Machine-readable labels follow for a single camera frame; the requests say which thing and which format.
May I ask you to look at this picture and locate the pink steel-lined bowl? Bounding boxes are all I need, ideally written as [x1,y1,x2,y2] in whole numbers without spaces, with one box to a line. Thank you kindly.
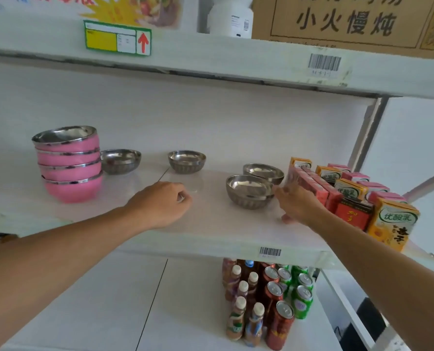
[31,125,101,154]
[38,159,103,182]
[35,148,101,167]
[41,172,104,204]

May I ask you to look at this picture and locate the green and yellow shelf tag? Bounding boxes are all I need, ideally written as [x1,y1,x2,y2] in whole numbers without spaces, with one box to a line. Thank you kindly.
[83,20,153,57]

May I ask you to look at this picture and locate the person's left hand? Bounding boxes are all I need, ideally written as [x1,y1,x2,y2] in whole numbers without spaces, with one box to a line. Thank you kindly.
[125,181,193,231]

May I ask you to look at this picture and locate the white box with colourful print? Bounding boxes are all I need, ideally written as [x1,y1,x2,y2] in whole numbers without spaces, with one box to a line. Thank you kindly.
[0,0,199,32]

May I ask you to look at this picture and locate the dark red drink carton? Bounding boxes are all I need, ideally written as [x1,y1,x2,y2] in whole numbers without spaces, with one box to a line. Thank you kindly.
[335,196,374,231]

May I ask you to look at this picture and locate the row of pink drink cartons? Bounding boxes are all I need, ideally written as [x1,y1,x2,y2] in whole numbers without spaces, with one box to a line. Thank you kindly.
[284,165,344,215]

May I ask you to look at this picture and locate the person's left forearm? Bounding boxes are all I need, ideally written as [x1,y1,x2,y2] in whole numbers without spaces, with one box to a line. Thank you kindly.
[0,206,150,351]

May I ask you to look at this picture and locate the red drink can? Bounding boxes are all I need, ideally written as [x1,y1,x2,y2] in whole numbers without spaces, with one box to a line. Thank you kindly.
[265,300,295,351]
[264,281,284,318]
[261,266,280,289]

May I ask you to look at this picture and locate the group of brown tea bottles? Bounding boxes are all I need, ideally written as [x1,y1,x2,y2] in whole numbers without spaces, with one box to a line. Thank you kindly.
[222,257,266,348]

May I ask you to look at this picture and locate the person's right forearm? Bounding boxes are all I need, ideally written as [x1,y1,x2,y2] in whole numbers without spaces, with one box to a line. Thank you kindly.
[308,210,434,351]

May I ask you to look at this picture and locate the person's right hand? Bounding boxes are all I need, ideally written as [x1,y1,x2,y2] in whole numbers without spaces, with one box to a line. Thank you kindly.
[273,184,331,229]

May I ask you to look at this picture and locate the small stainless steel bowl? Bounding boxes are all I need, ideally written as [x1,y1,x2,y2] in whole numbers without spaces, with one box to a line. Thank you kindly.
[100,149,142,175]
[167,150,207,175]
[226,175,276,210]
[243,163,285,185]

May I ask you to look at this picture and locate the brown cardboard box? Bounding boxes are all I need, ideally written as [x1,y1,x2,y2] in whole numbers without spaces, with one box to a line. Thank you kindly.
[251,0,434,62]

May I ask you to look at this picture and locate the white plastic jar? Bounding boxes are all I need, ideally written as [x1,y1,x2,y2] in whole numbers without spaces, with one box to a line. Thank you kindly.
[207,0,255,39]

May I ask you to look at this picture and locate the white metal shelving unit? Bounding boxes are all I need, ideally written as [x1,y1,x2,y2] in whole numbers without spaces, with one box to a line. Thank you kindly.
[0,10,434,351]

